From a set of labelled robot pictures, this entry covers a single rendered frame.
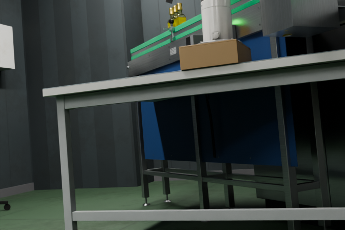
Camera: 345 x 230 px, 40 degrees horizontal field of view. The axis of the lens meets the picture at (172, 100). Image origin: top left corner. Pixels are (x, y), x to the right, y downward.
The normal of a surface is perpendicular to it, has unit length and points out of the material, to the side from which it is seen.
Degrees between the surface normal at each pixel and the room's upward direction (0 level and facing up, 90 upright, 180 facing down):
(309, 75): 90
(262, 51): 90
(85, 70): 90
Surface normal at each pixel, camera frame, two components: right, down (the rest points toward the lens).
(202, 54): -0.38, -0.03
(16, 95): 0.92, -0.10
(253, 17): -0.89, 0.04
